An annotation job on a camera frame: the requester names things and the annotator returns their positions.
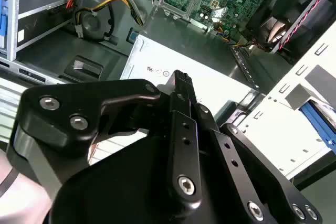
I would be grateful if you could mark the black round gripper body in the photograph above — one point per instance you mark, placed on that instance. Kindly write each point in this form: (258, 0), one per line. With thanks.
(118, 187)

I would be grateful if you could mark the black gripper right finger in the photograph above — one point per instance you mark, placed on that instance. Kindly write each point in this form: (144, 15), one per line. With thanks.
(236, 161)

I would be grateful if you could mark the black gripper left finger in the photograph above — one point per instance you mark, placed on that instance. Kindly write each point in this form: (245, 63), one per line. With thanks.
(65, 103)

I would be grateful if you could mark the hard disk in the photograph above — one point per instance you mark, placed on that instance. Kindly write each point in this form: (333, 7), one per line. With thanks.
(315, 121)

